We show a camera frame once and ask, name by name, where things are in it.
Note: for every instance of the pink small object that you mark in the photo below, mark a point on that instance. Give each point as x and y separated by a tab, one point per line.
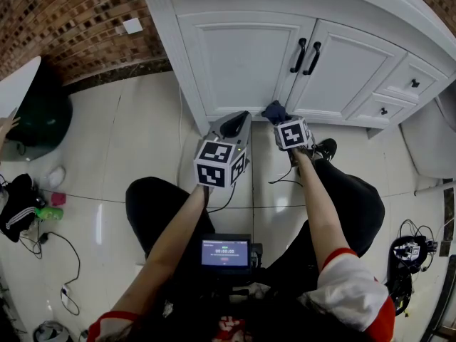
58	199

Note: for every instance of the white vanity cabinet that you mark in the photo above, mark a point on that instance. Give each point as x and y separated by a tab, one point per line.
160	20

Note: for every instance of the green plastic bottle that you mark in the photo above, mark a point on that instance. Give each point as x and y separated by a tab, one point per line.
50	213

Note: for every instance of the person's black shoe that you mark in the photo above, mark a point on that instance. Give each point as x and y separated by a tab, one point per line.
327	148

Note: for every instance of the spare gripper device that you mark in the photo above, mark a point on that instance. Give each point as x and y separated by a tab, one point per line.
408	251

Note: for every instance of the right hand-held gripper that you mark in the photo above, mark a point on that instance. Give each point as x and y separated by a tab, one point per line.
294	135

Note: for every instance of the small monitor screen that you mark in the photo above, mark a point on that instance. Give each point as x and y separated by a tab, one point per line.
224	253

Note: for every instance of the person's white red shirt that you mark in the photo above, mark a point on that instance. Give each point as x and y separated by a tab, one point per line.
352	290

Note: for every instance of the white wall plate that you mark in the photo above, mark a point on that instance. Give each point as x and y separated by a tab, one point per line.
132	26

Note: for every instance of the person's black trousers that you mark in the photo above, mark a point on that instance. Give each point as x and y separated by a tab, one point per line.
156	201

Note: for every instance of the white pipe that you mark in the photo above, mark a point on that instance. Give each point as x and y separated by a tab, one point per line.
434	188

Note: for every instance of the black power adaptor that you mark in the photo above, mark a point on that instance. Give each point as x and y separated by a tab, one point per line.
43	238

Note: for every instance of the white cabinet door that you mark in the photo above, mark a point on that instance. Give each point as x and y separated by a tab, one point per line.
242	59
342	70

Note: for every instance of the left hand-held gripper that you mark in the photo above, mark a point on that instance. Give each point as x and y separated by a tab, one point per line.
217	162

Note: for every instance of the person's left forearm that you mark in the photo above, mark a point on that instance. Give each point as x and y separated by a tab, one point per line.
171	241

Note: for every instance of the person's right forearm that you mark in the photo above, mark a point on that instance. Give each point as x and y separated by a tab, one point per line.
320	208

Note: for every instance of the white drawer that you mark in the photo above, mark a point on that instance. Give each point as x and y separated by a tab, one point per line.
374	107
409	73

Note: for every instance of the dark blue cloth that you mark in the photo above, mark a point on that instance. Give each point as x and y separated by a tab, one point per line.
276	110

